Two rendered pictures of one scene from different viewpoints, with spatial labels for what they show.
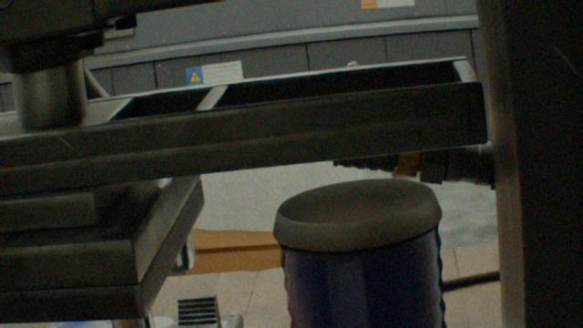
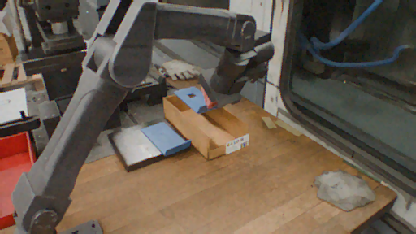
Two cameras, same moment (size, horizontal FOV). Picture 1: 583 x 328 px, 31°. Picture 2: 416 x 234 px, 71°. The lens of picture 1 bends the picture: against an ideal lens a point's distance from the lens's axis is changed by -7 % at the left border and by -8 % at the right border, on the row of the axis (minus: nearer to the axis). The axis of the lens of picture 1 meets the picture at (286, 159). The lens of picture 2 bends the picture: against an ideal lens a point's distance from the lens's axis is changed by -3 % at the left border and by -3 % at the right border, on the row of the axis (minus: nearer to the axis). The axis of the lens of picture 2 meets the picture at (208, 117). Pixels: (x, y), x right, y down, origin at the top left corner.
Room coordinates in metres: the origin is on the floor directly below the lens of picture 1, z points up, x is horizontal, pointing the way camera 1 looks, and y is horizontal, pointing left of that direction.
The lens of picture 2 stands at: (0.69, 0.92, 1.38)
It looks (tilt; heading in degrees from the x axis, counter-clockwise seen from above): 31 degrees down; 232
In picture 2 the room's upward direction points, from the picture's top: straight up
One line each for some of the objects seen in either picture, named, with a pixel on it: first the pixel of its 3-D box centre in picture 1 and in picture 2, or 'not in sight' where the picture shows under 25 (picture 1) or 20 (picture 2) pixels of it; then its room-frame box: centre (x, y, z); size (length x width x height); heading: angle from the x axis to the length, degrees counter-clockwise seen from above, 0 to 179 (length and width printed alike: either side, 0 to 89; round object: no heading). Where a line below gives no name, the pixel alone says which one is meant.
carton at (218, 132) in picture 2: not in sight; (203, 121); (0.24, 0.34, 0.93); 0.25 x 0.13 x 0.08; 84
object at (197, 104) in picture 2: not in sight; (197, 96); (0.24, 0.31, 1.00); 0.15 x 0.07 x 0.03; 84
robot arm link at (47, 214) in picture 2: not in sight; (32, 213); (0.70, 0.49, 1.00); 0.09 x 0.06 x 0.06; 92
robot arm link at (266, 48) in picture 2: not in sight; (246, 41); (0.22, 0.47, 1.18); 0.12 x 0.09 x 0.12; 2
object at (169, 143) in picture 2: not in sight; (165, 134); (0.37, 0.33, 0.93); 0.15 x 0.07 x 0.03; 87
